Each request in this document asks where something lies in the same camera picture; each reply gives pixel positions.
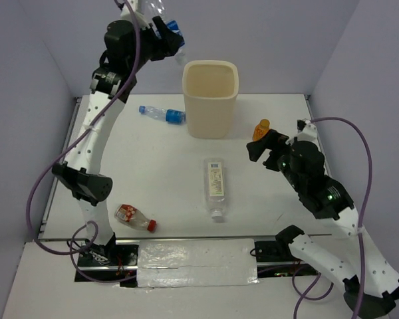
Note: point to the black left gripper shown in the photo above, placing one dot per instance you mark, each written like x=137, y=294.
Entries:
x=167, y=47

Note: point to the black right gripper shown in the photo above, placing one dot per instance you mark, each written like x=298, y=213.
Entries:
x=274, y=138

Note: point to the orange juice bottle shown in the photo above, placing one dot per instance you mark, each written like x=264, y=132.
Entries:
x=261, y=129

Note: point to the clear Pepsi label bottle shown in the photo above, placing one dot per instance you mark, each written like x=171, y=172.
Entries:
x=158, y=8

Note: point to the clear bottle green white label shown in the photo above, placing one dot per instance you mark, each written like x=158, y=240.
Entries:
x=214, y=189

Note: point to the crushed bottle blue label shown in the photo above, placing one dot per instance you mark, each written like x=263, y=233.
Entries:
x=170, y=116

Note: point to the clear bottle red cap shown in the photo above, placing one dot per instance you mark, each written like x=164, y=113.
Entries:
x=134, y=218

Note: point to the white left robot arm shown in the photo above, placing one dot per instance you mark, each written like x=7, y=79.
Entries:
x=127, y=51

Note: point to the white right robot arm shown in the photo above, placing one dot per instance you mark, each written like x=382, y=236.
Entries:
x=370, y=285

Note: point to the beige plastic bin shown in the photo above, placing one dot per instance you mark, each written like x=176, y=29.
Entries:
x=210, y=89

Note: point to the silver tape patch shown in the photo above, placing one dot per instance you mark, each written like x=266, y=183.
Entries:
x=174, y=264

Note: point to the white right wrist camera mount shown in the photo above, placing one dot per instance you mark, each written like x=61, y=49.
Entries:
x=307, y=131

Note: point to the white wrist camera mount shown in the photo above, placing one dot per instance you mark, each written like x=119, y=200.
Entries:
x=307, y=131
x=137, y=9

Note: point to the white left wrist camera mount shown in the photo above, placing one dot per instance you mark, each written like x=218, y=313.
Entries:
x=137, y=9

